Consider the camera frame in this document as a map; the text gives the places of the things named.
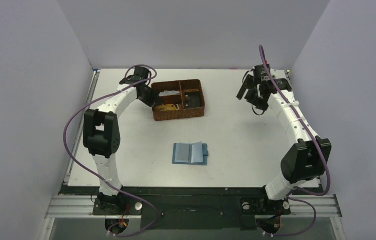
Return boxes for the blue leather card holder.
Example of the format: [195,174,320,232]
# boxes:
[172,142,209,166]

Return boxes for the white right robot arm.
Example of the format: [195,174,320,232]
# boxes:
[236,65,332,201]

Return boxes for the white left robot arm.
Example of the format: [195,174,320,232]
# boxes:
[82,65,161,199]

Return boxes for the silver cards in basket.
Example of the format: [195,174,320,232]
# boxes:
[159,90,180,97]

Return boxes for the gold card in basket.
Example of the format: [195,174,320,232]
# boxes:
[153,104,180,112]

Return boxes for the brown woven divided basket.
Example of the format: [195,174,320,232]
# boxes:
[152,79,205,121]

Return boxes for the black items in basket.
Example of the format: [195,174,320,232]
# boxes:
[184,91,203,109]

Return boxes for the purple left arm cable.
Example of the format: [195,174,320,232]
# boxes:
[62,64,159,239]

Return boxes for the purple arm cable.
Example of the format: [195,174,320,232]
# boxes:
[258,44,331,238]
[62,64,159,239]

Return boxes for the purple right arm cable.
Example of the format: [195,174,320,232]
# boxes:
[258,44,331,238]

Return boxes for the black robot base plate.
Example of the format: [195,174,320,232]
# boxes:
[58,185,291,231]

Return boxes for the aluminium frame rail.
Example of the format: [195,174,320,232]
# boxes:
[43,194,342,220]

